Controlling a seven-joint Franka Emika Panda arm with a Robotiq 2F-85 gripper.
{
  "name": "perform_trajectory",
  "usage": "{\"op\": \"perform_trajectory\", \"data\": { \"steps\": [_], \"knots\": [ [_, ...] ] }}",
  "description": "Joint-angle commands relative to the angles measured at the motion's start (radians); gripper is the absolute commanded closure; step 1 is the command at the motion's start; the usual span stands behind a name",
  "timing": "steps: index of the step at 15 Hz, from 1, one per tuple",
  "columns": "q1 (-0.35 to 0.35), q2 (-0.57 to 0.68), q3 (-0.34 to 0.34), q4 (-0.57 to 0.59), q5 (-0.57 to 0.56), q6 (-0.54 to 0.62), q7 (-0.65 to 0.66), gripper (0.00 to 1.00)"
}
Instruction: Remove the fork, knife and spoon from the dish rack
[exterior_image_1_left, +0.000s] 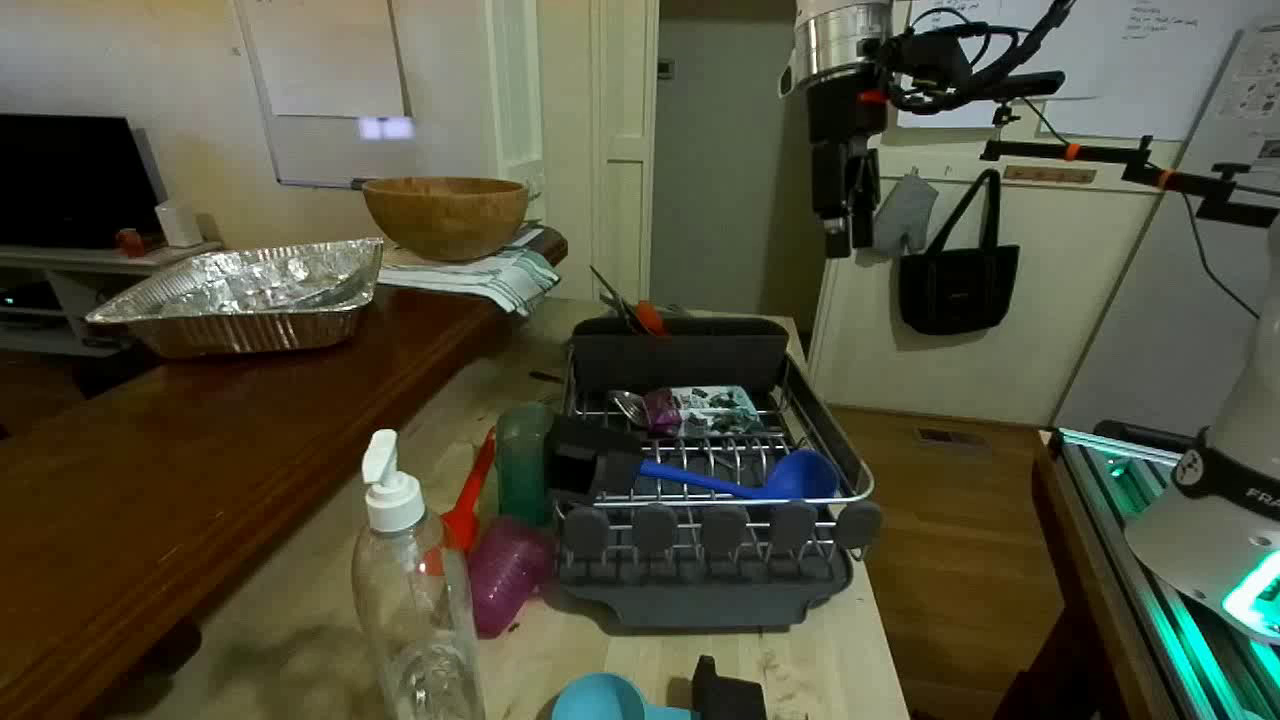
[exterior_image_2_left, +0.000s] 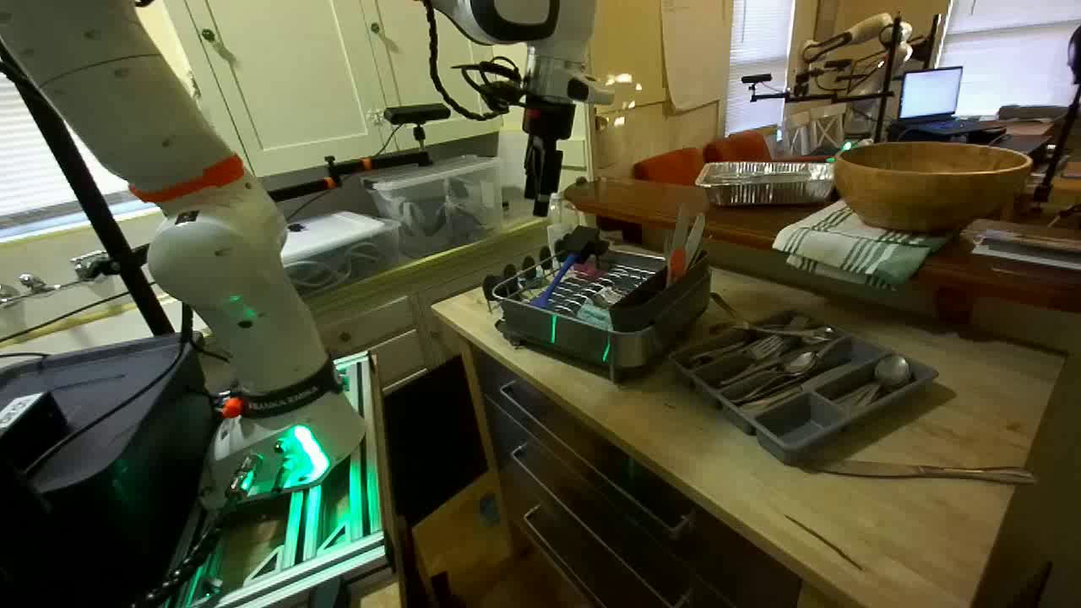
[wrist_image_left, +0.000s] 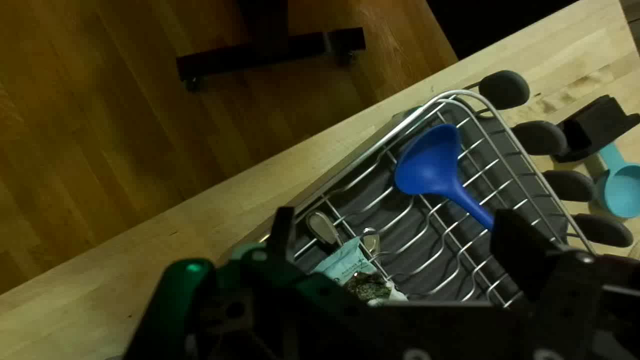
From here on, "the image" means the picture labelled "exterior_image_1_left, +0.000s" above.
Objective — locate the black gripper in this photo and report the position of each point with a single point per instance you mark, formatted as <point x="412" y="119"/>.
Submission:
<point x="846" y="147"/>

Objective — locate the orange plastic utensil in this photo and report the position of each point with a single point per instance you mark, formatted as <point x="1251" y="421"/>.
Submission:
<point x="648" y="317"/>

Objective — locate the aluminium robot base platform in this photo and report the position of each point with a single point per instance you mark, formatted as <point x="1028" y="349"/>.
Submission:
<point x="1134" y="546"/>

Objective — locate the blue plastic spoon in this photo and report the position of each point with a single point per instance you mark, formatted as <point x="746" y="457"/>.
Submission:
<point x="786" y="477"/>

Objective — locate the gray dish rack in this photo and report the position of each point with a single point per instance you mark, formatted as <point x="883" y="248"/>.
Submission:
<point x="707" y="533"/>

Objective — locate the striped dish towel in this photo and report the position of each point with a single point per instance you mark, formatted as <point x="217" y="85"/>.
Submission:
<point x="485" y="279"/>

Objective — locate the gray hanging cloth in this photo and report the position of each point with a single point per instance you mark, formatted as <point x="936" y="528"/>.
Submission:
<point x="904" y="214"/>

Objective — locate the black tote bag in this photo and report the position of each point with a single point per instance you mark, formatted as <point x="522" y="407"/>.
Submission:
<point x="956" y="281"/>

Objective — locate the white base cabinet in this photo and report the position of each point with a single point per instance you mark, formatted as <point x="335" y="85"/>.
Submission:
<point x="1053" y="306"/>

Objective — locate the purple patterned item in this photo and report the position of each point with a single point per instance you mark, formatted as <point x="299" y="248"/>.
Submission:
<point x="686" y="407"/>

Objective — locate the whiteboard with writing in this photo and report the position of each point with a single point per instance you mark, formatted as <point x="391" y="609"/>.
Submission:
<point x="1160" y="53"/>

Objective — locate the green plastic cup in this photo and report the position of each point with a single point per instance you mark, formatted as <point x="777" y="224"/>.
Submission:
<point x="522" y="463"/>

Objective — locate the wooden bowl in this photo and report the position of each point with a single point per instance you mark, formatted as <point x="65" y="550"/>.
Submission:
<point x="445" y="218"/>

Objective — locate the red plastic utensil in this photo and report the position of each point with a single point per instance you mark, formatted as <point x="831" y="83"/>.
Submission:
<point x="469" y="498"/>

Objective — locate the small black object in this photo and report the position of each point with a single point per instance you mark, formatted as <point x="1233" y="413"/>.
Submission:
<point x="726" y="693"/>

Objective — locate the purple plastic cup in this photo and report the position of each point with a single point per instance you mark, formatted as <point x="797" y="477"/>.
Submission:
<point x="505" y="573"/>

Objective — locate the light blue plastic cup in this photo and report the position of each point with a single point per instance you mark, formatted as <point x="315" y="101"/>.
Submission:
<point x="601" y="696"/>

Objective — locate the blank whiteboard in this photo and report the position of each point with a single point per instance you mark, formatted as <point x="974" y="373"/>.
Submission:
<point x="324" y="83"/>

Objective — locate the clear bottle white cap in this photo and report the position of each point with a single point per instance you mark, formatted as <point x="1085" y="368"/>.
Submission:
<point x="407" y="603"/>

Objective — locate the aluminium foil tray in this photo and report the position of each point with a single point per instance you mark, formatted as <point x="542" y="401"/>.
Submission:
<point x="241" y="299"/>

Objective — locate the black monitor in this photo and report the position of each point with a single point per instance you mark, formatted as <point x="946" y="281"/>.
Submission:
<point x="74" y="182"/>

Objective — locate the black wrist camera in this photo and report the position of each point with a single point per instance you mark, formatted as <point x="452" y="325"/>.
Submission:
<point x="924" y="62"/>

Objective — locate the black stereo camera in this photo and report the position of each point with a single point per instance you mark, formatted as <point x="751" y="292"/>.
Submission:
<point x="1025" y="85"/>

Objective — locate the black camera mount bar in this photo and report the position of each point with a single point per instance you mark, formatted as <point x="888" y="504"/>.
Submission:
<point x="1134" y="165"/>

